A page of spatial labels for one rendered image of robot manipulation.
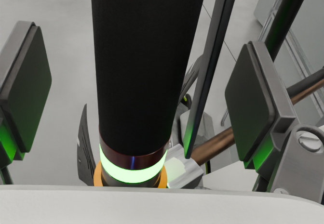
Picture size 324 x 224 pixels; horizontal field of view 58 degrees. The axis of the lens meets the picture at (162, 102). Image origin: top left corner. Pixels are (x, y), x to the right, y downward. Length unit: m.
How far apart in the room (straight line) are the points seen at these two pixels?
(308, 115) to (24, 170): 1.62
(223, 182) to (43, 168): 1.47
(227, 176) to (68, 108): 1.72
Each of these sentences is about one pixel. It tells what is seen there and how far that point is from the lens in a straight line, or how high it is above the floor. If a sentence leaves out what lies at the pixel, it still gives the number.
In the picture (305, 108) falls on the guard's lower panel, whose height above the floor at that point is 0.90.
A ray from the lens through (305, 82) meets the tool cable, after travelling 0.30.
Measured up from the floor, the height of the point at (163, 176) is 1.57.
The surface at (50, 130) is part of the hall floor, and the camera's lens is 2.18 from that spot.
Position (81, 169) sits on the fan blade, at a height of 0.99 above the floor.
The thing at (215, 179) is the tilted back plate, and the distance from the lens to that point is 0.74.
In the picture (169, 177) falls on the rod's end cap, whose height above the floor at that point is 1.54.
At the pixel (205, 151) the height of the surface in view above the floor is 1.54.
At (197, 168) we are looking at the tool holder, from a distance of 0.22.
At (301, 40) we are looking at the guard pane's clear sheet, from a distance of 1.44.
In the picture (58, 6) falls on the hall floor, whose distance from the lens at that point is 3.37.
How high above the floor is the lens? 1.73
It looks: 48 degrees down
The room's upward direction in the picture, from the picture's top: 11 degrees clockwise
